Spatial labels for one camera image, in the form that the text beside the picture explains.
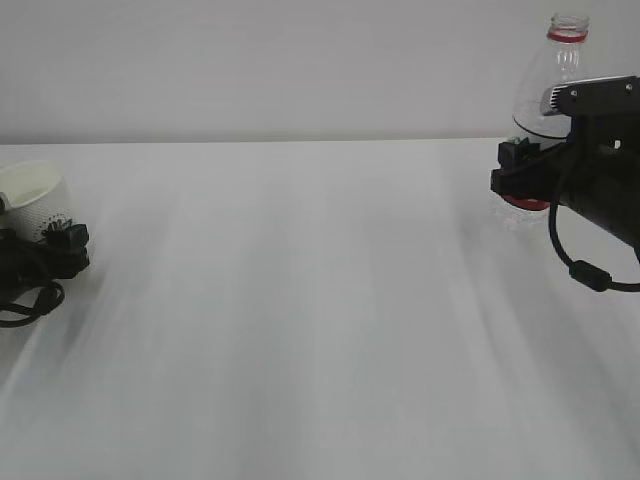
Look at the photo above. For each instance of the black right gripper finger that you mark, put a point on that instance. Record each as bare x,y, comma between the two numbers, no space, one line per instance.
519,154

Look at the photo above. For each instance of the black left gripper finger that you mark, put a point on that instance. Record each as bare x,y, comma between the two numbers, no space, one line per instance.
70,241

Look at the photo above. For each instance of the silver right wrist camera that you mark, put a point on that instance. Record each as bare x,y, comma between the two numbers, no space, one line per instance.
592,97

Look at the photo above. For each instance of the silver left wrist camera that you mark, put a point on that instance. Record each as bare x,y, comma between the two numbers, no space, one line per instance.
5,205

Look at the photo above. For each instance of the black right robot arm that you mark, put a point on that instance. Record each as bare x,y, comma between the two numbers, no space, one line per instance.
596,168

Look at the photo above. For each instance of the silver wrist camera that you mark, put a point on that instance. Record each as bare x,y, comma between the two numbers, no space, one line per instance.
592,97
5,205

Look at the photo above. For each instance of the white paper cup green logo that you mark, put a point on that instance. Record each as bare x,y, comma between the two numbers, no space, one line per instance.
39,198

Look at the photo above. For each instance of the Nongfu Spring water bottle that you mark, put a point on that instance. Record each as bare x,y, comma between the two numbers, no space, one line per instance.
562,58

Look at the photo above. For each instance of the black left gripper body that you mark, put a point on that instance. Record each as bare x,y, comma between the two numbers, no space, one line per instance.
23,263

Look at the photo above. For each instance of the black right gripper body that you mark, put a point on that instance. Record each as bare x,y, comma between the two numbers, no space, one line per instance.
537,183

